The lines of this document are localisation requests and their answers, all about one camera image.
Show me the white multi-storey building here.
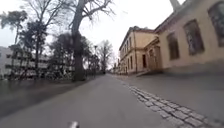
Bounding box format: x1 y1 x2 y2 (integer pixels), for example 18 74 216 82
0 46 75 80

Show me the row of trees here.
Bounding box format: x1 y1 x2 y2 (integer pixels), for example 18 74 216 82
0 0 101 81

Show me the grey cobblestone strip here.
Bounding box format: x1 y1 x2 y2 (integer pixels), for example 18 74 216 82
114 75 216 128

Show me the grey asphalt path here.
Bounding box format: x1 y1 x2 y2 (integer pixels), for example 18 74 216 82
0 73 179 128

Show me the large bare tree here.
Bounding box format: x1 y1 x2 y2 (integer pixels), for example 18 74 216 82
53 0 116 82

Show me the grey paved side area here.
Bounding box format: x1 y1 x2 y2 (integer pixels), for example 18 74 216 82
113 73 224 128

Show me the yellow two-storey building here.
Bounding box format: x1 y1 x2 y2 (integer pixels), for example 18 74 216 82
118 25 158 75

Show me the yellow single-storey building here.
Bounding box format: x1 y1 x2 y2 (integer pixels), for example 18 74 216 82
143 0 224 76

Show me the dark bare ground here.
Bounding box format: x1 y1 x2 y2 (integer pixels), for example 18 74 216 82
0 77 96 119

